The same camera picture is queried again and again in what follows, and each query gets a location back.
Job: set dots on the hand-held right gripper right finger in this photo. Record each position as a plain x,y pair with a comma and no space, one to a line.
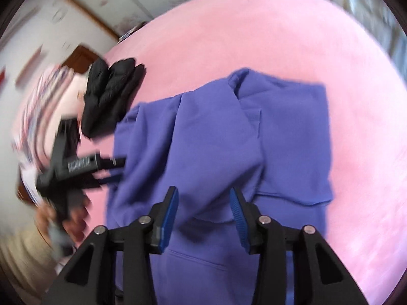
238,219

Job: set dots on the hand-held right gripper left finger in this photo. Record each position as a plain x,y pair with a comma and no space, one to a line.
168,219

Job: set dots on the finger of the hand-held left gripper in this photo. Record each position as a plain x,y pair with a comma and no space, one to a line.
113,162
108,179

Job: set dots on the purple zip hoodie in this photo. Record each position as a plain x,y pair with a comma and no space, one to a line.
206,139

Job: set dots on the person's left forearm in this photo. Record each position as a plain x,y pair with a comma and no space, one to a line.
22,254

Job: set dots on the person's left hand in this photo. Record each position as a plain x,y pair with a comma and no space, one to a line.
78,225

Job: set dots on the folded black padded jacket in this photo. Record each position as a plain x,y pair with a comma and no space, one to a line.
108,95

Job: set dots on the folded pastel striped quilt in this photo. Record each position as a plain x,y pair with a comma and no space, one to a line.
41,114

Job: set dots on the wooden headboard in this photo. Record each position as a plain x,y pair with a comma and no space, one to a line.
81,58

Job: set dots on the wooden nightstand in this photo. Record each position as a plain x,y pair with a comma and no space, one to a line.
132,31

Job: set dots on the bed with pink sheet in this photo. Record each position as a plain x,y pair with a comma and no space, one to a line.
286,38

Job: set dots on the pink wall shelf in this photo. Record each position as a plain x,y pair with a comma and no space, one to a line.
30,65

